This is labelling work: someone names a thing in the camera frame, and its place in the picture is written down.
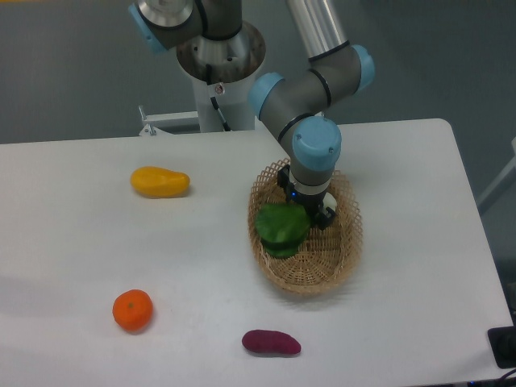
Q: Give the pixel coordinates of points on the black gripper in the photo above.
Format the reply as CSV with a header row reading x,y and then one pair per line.
x,y
323,216

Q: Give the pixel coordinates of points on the green bok choy vegetable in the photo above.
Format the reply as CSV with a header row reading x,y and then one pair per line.
x,y
282,228

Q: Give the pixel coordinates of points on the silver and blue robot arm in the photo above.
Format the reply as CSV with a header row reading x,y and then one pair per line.
x,y
291,110

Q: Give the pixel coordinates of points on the woven wicker basket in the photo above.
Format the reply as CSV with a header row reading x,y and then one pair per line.
x,y
327,258

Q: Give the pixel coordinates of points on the purple sweet potato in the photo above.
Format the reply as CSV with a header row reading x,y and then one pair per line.
x,y
271,343

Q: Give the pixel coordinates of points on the yellow mango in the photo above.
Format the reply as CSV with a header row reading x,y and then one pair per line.
x,y
156,182

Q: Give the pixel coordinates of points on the orange tangerine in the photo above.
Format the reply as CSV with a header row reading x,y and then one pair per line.
x,y
133,310

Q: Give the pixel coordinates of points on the black device at table edge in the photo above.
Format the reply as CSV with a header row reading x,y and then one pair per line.
x,y
502,342

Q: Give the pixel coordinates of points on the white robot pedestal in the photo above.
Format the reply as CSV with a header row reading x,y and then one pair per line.
x,y
222,73

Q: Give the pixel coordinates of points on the white metal frame leg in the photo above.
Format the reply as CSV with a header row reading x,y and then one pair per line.
x,y
497,187

